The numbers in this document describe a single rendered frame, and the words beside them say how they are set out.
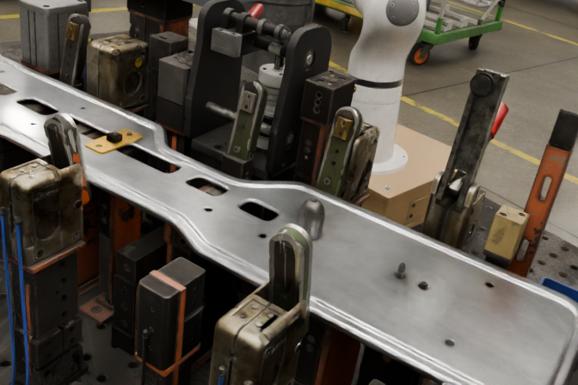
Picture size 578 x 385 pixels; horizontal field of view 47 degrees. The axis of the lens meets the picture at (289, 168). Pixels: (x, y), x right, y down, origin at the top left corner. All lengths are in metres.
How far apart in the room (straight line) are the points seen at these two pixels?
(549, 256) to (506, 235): 0.70
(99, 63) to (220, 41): 0.24
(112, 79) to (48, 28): 0.17
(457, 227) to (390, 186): 0.54
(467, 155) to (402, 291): 0.20
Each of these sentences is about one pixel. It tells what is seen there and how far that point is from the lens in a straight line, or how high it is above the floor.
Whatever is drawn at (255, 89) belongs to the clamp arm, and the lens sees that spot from 0.98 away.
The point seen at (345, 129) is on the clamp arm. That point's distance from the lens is 0.93.
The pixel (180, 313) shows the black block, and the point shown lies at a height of 0.96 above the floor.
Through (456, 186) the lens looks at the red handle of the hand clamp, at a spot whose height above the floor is 1.07.
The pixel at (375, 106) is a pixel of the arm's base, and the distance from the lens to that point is 1.42.
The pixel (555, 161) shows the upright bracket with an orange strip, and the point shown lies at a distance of 0.84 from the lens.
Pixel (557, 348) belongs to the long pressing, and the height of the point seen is 1.00.
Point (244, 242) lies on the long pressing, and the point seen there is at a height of 1.00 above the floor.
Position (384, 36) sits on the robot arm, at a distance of 1.33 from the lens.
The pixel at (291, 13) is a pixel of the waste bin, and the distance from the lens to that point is 4.01.
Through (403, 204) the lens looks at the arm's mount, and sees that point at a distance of 1.42.
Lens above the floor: 1.45
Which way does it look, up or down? 27 degrees down
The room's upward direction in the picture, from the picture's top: 9 degrees clockwise
